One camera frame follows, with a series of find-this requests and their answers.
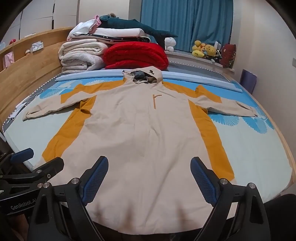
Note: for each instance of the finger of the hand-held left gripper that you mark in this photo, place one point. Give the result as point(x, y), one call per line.
point(46, 170)
point(22, 154)

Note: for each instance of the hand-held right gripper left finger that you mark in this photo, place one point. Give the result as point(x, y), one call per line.
point(95, 180)

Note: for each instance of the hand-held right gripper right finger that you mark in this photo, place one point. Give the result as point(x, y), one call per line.
point(203, 183)

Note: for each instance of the beige and mustard hooded jacket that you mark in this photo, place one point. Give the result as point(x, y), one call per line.
point(143, 139)

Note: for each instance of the blue patterned bed sheet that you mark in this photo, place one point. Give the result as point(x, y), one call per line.
point(249, 150)

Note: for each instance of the wooden headboard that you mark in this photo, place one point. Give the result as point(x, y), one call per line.
point(34, 69)

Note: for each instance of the pink card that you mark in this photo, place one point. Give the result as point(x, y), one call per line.
point(8, 59)

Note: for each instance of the light blue foam strip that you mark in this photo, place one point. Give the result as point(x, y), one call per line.
point(196, 80)

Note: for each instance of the tissue pack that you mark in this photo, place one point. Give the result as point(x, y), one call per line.
point(37, 46)

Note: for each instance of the purple box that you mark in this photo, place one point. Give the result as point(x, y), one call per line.
point(248, 81)

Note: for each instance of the cream fleece folded blanket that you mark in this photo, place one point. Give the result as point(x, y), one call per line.
point(78, 55)

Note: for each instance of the dark red cushion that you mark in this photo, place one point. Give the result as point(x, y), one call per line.
point(227, 54)

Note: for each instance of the red folded blanket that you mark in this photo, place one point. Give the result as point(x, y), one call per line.
point(136, 55)

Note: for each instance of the yellow plush toy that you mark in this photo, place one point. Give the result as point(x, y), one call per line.
point(197, 48)
point(210, 49)

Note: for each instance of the white and pink folded cloth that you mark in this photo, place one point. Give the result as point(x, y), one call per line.
point(83, 26)

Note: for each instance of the white wardrobe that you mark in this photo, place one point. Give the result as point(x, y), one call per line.
point(46, 14)

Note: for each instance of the white plush toy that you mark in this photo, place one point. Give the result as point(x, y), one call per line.
point(170, 41)

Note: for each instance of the black patterned folded cloth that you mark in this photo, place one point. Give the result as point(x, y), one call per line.
point(129, 39)

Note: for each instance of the white folded quilt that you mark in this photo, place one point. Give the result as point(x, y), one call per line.
point(120, 32)

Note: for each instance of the blue curtain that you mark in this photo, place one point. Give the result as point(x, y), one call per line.
point(196, 20)

